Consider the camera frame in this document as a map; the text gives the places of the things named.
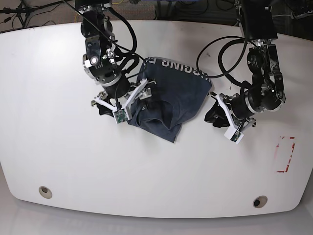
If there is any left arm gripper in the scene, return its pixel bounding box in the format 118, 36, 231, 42
204, 91, 257, 133

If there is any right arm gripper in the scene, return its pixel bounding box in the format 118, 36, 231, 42
91, 78, 157, 116

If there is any dark blue printed T-shirt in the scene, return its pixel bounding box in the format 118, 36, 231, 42
128, 57, 212, 142

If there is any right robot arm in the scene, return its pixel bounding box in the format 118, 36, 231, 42
70, 0, 153, 123

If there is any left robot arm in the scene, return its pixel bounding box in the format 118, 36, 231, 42
204, 0, 286, 139

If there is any red tape rectangle marking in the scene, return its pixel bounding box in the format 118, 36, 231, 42
274, 136, 296, 173

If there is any white power strip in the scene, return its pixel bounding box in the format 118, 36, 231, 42
291, 4, 313, 20

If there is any black tripod stand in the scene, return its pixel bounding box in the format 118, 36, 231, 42
0, 0, 64, 29

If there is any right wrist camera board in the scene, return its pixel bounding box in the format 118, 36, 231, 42
113, 109, 128, 124

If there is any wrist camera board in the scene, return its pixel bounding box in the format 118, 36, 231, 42
224, 126, 244, 144
113, 109, 128, 124

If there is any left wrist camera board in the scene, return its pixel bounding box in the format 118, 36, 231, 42
224, 126, 244, 144

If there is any right table cable grommet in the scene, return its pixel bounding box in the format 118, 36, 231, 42
253, 195, 268, 209

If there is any table cable grommet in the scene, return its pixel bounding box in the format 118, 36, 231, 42
253, 195, 268, 209
39, 186, 52, 199

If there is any left table cable grommet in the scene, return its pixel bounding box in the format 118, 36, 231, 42
39, 186, 52, 199

